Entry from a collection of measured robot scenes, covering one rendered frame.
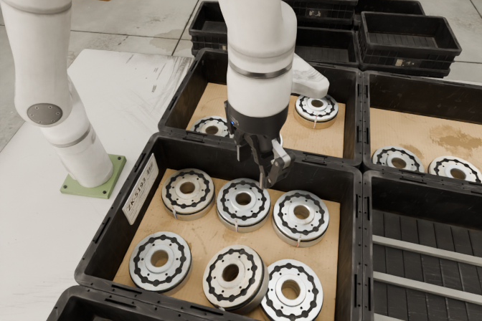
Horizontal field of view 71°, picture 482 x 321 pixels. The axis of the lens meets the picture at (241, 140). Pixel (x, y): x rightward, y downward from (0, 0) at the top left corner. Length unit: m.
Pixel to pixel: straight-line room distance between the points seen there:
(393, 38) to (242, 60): 1.62
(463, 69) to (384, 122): 1.97
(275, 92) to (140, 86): 0.85
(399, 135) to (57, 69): 0.72
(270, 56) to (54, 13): 0.35
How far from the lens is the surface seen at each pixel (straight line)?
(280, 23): 0.31
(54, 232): 0.90
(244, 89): 0.36
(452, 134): 0.93
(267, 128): 0.40
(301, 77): 0.41
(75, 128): 0.76
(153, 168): 0.67
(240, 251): 0.58
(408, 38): 1.95
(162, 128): 0.68
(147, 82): 1.18
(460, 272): 0.73
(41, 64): 0.62
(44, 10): 0.57
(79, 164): 0.83
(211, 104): 0.87
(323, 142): 0.80
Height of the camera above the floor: 1.41
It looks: 48 degrees down
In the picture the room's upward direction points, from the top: straight up
